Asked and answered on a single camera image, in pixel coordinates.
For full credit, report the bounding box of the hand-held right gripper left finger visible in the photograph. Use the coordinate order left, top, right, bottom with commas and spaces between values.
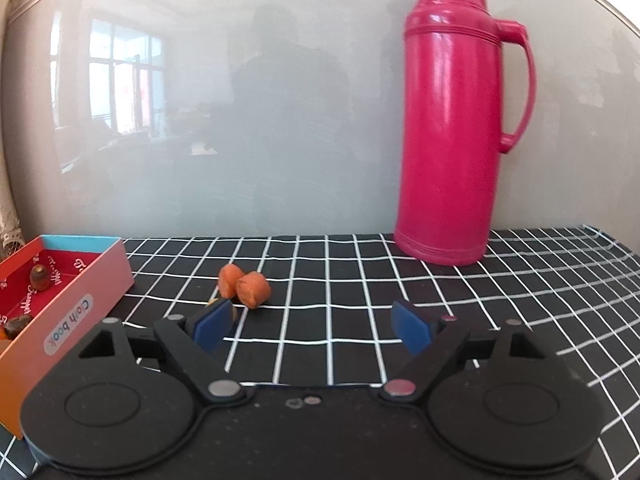
75, 299, 248, 408

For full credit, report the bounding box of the dark brown fruit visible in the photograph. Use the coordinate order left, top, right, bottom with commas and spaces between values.
29, 265, 52, 292
0, 316, 35, 342

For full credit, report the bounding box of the beige lace curtain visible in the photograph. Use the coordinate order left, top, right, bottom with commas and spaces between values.
0, 160, 26, 262

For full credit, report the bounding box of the black white checked tablecloth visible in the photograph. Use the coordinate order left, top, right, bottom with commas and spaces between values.
0, 224, 640, 480

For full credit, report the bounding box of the red thermos jug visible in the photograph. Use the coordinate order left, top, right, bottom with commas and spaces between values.
393, 0, 537, 267

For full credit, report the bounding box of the orange-red cylindrical fruit piece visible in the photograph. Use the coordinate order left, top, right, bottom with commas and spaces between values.
235, 272, 272, 307
218, 264, 246, 297

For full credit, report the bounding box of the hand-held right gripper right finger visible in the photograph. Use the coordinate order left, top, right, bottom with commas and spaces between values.
379, 300, 549, 408

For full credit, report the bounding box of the colourful cardboard box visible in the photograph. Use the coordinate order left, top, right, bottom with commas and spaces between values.
0, 234, 135, 441

